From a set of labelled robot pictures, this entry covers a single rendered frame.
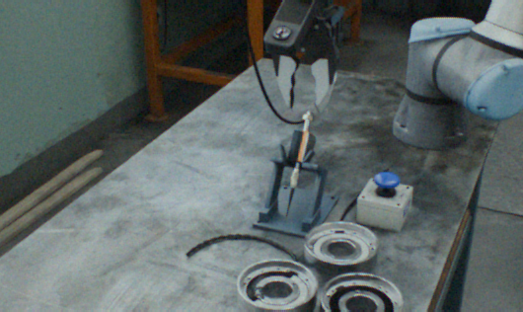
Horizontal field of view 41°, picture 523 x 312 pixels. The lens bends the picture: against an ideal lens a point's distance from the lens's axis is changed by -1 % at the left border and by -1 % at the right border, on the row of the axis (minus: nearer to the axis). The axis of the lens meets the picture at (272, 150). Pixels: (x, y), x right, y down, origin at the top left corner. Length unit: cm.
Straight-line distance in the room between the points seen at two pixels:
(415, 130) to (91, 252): 64
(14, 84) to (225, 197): 169
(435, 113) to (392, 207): 31
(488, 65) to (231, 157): 48
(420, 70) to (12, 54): 176
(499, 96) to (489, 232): 146
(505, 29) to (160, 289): 68
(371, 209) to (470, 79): 28
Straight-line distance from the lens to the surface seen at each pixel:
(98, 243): 111
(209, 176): 126
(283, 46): 96
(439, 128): 137
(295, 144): 110
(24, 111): 284
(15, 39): 275
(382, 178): 111
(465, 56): 124
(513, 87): 123
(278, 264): 98
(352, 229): 106
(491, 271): 246
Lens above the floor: 142
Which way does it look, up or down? 28 degrees down
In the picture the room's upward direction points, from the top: straight up
